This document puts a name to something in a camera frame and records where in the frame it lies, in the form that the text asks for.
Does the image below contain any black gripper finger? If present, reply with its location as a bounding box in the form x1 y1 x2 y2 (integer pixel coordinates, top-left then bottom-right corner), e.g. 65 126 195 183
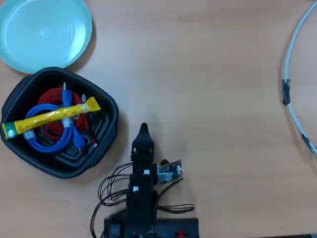
144 122 155 151
132 122 145 151

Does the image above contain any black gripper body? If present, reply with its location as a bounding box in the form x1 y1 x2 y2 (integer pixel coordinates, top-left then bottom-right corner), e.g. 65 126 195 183
129 147 159 176

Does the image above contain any yellow instant coffee stick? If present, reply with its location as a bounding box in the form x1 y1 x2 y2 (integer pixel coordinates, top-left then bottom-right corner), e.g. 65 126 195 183
1 96 102 140

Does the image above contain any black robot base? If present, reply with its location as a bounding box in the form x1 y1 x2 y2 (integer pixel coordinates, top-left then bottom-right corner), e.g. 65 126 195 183
103 215 200 238

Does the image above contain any black bowl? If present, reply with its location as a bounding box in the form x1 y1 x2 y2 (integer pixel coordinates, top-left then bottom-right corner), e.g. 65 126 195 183
0 66 120 179

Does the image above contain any teal round plate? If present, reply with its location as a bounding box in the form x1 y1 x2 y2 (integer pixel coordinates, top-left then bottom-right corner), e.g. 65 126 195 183
0 0 93 75

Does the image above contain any large black tape wrap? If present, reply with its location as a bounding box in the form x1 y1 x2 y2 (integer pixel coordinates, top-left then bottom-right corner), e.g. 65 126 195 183
281 78 291 106

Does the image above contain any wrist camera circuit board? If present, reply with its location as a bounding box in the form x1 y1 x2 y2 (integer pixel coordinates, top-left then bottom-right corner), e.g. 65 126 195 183
157 159 184 184

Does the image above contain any brown looped wire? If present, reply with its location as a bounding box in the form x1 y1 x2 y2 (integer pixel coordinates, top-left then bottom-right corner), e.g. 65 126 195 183
157 203 195 214

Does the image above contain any blue coiled cable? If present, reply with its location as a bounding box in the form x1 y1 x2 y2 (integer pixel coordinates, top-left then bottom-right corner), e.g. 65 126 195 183
24 83 86 153

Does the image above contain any red coiled cable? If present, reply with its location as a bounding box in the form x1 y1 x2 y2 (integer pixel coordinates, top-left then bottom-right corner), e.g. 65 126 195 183
37 88 90 140

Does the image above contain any white cable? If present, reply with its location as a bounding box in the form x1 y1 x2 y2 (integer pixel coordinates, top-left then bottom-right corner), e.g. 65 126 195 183
283 0 317 156

